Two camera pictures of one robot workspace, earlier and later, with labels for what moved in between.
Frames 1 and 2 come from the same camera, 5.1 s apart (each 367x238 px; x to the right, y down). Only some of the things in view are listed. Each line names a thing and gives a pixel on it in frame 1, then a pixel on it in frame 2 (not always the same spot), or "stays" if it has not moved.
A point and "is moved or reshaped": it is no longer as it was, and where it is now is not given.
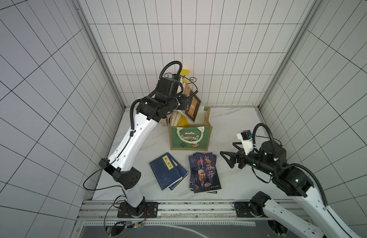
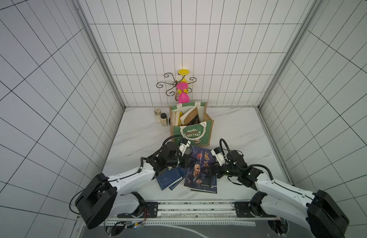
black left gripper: [183, 104] → [186, 163]
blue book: [183, 172] stays
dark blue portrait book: [203, 176] is moved or reshaped
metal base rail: [237, 212] stays
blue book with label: [165, 171] stays
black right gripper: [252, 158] → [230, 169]
